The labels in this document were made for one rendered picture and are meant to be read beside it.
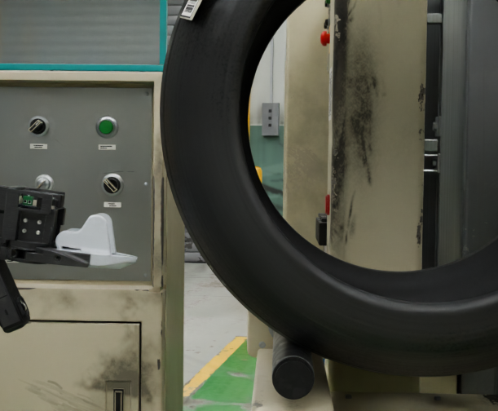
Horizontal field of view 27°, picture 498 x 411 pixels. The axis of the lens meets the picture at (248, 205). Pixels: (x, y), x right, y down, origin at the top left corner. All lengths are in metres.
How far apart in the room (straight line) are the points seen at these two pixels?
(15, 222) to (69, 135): 0.65
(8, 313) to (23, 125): 0.68
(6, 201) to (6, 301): 0.12
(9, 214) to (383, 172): 0.53
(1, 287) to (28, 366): 0.62
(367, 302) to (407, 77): 0.46
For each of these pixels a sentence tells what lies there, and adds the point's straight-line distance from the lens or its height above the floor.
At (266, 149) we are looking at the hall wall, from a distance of 10.20.
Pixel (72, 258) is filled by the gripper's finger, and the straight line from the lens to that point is 1.17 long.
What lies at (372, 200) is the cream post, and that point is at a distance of 1.43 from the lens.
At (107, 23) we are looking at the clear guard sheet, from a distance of 1.79.
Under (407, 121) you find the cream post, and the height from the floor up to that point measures 1.18.
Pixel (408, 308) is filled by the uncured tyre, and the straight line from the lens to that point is 1.07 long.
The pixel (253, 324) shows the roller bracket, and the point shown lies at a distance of 1.42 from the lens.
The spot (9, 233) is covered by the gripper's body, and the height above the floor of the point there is 1.04.
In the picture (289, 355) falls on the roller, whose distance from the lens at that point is 1.09.
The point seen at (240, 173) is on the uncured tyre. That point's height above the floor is 1.11.
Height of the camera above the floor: 1.14
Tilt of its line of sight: 3 degrees down
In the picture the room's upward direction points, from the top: 1 degrees clockwise
